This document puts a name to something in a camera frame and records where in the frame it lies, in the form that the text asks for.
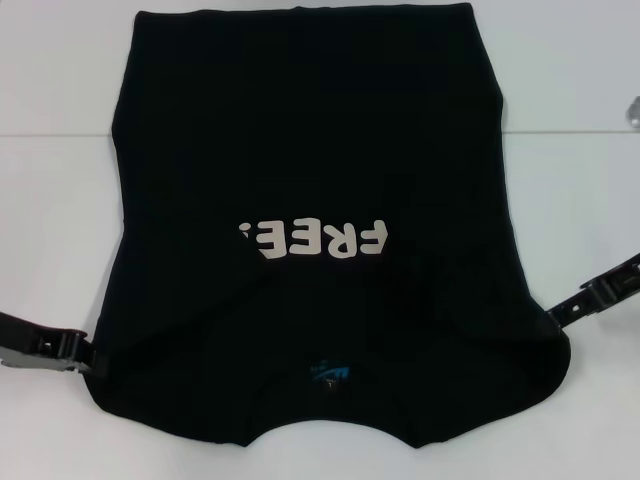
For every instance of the black shirt with FREE print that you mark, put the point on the black shirt with FREE print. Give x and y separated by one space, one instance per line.
310 150

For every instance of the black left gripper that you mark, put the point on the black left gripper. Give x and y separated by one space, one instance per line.
35 345

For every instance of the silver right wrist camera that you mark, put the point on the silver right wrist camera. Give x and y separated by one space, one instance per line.
634 112

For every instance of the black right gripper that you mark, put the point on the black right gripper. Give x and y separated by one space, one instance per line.
600 290

